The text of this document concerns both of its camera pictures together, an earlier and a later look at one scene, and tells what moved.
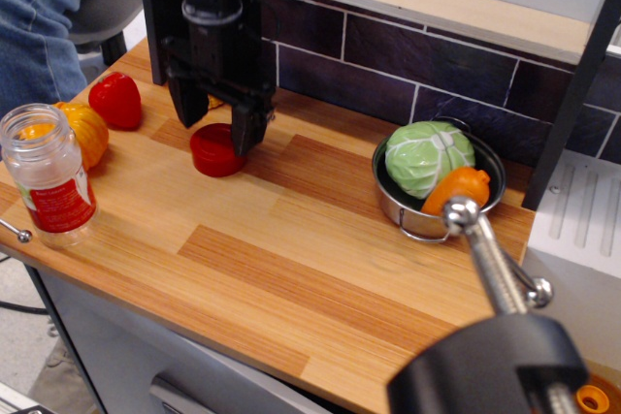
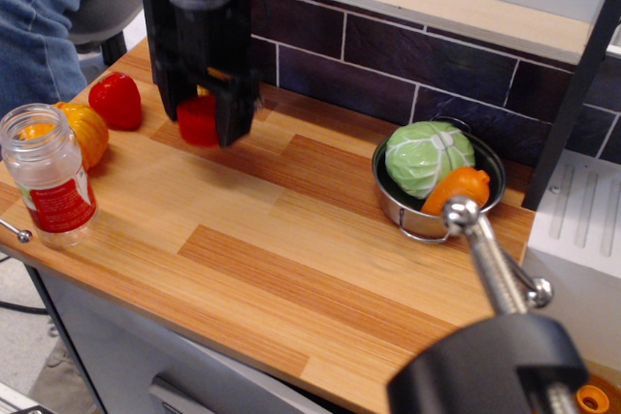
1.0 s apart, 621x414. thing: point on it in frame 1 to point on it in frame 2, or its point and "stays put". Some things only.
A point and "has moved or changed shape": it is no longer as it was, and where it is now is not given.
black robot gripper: [224, 47] to [204, 27]
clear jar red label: [43, 154] stays put
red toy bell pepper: [116, 99] stays put
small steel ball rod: [23, 236] stays put
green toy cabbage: [421, 153] stays put
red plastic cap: [213, 152] has moved or changed shape
